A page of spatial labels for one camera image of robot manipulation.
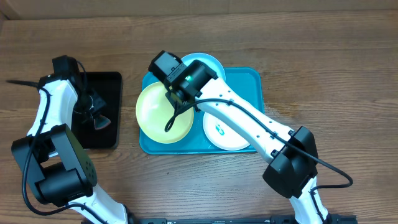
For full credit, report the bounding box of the yellow-green plate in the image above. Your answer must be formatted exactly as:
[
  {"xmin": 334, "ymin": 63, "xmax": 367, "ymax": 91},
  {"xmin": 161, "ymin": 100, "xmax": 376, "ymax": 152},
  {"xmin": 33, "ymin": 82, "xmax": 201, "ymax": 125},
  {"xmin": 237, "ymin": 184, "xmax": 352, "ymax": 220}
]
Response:
[{"xmin": 136, "ymin": 82, "xmax": 194, "ymax": 144}]

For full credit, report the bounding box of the teal plastic tray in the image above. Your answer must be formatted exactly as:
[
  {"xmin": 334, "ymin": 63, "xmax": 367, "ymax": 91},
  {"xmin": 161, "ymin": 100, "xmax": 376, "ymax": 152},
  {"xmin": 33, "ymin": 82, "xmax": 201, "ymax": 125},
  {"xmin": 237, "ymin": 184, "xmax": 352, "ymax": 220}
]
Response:
[{"xmin": 139, "ymin": 67, "xmax": 264, "ymax": 155}]

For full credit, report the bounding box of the light blue plate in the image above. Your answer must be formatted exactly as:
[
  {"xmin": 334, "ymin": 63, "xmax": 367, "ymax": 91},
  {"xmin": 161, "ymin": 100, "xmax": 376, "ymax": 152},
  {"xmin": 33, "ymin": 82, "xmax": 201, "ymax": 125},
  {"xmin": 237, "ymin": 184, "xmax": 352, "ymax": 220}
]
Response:
[{"xmin": 182, "ymin": 52, "xmax": 226, "ymax": 81}]

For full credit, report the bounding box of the black plastic tray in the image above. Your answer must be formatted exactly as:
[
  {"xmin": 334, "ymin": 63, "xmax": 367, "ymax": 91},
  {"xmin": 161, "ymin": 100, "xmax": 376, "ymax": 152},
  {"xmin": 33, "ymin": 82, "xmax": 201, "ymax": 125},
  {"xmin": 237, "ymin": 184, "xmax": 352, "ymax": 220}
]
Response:
[{"xmin": 72, "ymin": 72, "xmax": 123, "ymax": 149}]

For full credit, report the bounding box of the black and orange sponge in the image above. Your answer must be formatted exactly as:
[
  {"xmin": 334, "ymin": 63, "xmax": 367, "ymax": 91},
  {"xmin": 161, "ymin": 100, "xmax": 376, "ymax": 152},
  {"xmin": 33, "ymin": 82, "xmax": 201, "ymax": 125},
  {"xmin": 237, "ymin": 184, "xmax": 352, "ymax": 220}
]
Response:
[{"xmin": 93, "ymin": 114, "xmax": 111, "ymax": 130}]

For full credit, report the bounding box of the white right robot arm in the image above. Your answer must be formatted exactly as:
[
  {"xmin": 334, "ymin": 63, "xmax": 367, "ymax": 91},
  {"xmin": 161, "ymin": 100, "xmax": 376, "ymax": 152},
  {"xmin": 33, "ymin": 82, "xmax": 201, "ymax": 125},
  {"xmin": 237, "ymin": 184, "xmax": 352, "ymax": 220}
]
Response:
[{"xmin": 149, "ymin": 50, "xmax": 328, "ymax": 223}]

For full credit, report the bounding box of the cardboard back panel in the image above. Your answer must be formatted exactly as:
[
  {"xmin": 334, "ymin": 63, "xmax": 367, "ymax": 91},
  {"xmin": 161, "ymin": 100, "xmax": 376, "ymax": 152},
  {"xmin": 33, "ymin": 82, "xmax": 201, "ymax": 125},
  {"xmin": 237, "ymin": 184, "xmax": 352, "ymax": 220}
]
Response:
[{"xmin": 1, "ymin": 0, "xmax": 397, "ymax": 20}]

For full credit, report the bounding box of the white plate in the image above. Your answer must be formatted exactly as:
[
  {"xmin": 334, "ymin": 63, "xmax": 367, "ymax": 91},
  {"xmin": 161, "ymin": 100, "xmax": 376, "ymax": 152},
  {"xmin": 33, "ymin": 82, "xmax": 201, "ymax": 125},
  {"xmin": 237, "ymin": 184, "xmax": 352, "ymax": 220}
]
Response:
[{"xmin": 203, "ymin": 113, "xmax": 249, "ymax": 151}]

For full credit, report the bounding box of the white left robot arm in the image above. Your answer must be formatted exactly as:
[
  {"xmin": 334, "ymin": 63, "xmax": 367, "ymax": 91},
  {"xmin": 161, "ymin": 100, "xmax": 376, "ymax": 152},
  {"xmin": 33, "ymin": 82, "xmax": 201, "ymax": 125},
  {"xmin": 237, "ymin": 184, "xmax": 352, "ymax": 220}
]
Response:
[{"xmin": 11, "ymin": 55, "xmax": 137, "ymax": 223}]

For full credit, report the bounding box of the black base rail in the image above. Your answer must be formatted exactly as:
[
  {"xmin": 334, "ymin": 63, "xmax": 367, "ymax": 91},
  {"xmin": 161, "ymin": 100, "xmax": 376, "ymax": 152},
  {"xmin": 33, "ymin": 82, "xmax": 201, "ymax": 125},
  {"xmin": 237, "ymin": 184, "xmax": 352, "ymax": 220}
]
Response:
[{"xmin": 132, "ymin": 214, "xmax": 358, "ymax": 224}]

